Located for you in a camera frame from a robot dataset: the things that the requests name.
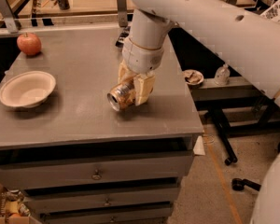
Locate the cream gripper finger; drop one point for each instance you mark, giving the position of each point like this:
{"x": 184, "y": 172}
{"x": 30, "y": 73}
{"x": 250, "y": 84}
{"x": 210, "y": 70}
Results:
{"x": 125, "y": 74}
{"x": 143, "y": 85}

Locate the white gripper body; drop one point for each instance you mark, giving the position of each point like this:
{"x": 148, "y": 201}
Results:
{"x": 141, "y": 59}

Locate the orange soda can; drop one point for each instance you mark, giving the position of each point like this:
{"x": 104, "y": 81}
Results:
{"x": 122, "y": 96}

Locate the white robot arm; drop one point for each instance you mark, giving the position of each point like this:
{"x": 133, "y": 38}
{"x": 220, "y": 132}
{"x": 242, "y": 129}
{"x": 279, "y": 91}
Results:
{"x": 247, "y": 42}

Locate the small bowl with food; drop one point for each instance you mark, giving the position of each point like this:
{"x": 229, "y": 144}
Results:
{"x": 193, "y": 77}

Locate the white paper bowl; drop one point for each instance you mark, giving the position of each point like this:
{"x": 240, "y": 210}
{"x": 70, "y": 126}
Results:
{"x": 27, "y": 90}

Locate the blue chip bag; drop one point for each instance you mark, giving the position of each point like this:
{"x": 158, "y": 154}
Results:
{"x": 125, "y": 32}

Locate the clear sanitizer bottle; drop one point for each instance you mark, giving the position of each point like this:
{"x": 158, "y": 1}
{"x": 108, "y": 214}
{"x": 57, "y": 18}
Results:
{"x": 222, "y": 75}

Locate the red apple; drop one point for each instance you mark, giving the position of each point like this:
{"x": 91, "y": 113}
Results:
{"x": 29, "y": 44}

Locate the grey drawer cabinet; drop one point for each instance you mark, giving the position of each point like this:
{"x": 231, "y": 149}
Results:
{"x": 76, "y": 159}

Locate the black office chair base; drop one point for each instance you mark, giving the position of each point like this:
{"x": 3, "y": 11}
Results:
{"x": 239, "y": 184}

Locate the box of snacks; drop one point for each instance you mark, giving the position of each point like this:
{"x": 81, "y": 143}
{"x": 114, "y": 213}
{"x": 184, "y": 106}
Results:
{"x": 11, "y": 213}

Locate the left metal bracket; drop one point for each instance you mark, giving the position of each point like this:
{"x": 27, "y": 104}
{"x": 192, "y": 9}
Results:
{"x": 8, "y": 16}

